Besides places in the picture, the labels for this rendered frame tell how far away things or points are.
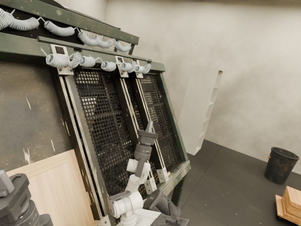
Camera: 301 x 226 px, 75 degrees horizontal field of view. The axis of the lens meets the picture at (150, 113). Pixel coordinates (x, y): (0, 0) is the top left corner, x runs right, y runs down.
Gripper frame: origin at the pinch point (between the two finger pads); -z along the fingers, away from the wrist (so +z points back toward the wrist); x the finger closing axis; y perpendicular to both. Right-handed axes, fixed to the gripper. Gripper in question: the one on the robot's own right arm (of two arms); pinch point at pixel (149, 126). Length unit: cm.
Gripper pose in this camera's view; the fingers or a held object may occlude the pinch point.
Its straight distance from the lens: 108.1
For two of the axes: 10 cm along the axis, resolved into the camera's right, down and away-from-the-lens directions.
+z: -2.6, 9.7, -0.1
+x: -8.4, -2.3, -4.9
